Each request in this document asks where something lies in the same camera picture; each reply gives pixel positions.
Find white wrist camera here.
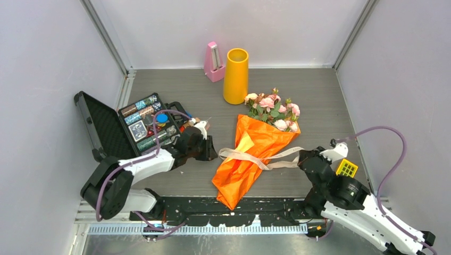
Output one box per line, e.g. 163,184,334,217
320,142,349,163
194,121,210,140

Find wooden blocks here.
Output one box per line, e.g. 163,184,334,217
187,118,200,127

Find colourful toy brick stack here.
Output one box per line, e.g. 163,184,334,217
336,159,358,178

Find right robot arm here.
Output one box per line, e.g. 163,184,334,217
298,147,436,254

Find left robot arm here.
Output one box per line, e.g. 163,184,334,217
80,121,218,220

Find pink flower bouquet orange wrap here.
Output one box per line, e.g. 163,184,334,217
212,88,300,210

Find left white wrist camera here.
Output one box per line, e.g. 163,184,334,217
194,121,210,140

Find black open case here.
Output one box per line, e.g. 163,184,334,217
74,91,190,162

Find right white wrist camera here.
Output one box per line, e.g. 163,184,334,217
320,142,349,163

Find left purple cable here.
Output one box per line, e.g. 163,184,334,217
95,109,198,240

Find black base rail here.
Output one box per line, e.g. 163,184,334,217
141,197,331,227

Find cream ribbon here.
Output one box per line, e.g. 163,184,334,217
218,147,304,171

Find pink metronome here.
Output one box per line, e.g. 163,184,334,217
204,41,225,82

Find yellow vase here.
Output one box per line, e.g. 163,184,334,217
223,48,249,105

